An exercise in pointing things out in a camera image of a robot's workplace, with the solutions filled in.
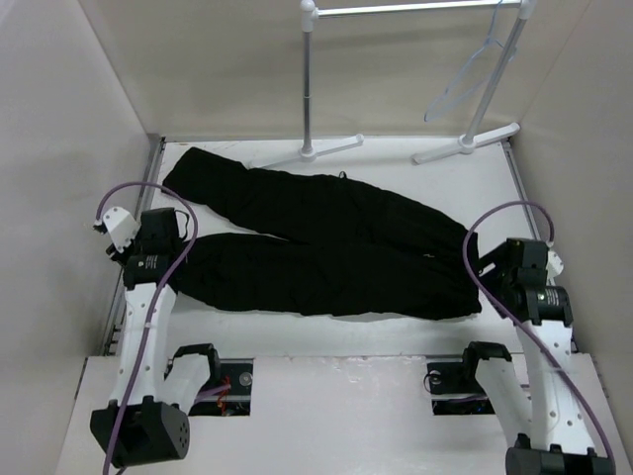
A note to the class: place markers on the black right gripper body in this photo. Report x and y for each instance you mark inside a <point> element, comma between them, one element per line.
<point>497,275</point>

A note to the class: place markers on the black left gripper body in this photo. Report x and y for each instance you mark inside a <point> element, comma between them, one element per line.
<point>132,249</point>

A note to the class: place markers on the black trousers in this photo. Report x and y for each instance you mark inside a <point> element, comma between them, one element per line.
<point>320,245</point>

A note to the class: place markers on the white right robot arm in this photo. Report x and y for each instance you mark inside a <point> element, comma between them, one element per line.
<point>545,424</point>

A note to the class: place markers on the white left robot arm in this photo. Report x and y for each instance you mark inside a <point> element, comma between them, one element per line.
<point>146,419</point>

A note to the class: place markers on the white clothes rack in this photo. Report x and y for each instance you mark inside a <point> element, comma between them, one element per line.
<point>369,71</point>

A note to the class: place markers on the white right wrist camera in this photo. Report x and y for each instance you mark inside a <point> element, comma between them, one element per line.
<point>555,265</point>

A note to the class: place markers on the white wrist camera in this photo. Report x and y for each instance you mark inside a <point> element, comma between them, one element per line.
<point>120,225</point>
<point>555,265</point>

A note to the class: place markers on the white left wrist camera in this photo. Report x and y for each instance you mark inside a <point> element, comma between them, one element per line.
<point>120,225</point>

